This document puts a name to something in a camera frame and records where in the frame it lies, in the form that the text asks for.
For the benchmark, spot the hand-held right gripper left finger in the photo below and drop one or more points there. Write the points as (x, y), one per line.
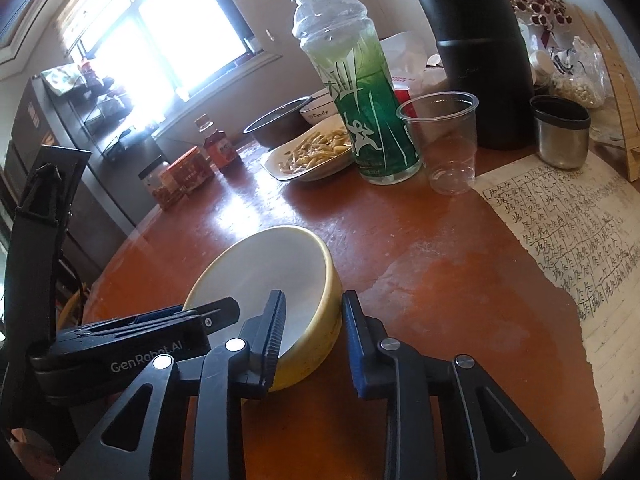
(272, 335)

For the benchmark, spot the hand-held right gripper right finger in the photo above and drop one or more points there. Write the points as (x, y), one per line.
(356, 355)

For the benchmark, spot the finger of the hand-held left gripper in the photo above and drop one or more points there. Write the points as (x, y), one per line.
(155, 316)
(215, 316)

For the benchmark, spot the yellow bowl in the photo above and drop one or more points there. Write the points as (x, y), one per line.
(300, 270)

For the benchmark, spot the clear jar with dark lid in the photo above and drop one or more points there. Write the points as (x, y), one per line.
(160, 190)

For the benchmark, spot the grey refrigerator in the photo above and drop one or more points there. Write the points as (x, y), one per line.
(100, 195)

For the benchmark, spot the brown sauce bottle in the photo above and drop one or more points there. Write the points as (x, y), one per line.
(222, 152)

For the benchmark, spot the white dish with food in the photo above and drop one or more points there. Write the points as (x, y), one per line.
(310, 152)

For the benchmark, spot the dark steel bowl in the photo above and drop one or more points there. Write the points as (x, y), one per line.
(272, 131)

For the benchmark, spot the clear plastic cup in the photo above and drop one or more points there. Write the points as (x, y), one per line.
(450, 170)

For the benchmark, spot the white ceramic bowl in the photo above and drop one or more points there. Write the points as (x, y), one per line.
(317, 112)

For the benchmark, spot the green drink bottle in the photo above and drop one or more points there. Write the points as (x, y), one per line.
(370, 125)

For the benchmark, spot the green packet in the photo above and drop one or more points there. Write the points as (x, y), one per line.
(60, 80)

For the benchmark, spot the handwritten paper sheet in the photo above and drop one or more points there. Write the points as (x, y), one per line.
(575, 220)

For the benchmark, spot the window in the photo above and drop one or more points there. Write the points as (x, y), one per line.
(175, 25)

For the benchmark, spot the steel cup with black rim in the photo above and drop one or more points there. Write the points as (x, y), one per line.
(560, 145)

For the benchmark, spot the white plastic bag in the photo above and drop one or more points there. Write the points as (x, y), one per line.
(410, 55)

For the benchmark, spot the black thermos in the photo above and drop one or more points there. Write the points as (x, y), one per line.
(475, 35)

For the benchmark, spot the clear bag of beans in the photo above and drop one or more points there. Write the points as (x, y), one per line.
(575, 87)

